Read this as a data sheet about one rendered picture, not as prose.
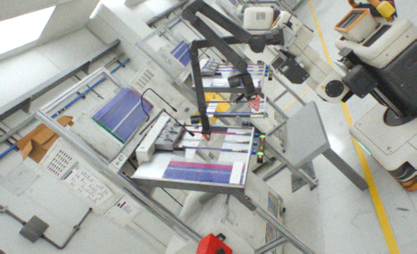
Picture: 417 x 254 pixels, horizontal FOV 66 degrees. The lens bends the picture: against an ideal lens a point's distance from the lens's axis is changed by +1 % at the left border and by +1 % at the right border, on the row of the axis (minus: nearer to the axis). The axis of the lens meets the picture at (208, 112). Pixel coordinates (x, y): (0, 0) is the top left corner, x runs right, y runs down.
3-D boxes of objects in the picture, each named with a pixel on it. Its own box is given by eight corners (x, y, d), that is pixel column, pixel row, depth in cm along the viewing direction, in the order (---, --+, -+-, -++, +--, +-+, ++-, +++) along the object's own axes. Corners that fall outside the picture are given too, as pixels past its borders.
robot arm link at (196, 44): (186, 40, 204) (188, 38, 214) (189, 60, 208) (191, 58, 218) (257, 31, 200) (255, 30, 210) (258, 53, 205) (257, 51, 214)
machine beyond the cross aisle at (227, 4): (300, 28, 690) (236, -37, 657) (301, 39, 620) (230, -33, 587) (255, 70, 756) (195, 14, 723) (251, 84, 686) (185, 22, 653)
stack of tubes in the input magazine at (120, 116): (152, 107, 253) (126, 84, 248) (124, 142, 209) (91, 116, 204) (144, 116, 259) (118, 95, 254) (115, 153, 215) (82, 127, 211)
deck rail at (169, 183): (244, 193, 190) (244, 185, 187) (244, 196, 188) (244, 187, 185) (133, 182, 205) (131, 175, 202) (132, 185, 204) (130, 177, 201)
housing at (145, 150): (171, 131, 262) (169, 116, 255) (149, 168, 220) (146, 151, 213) (162, 131, 263) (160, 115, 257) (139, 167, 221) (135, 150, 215)
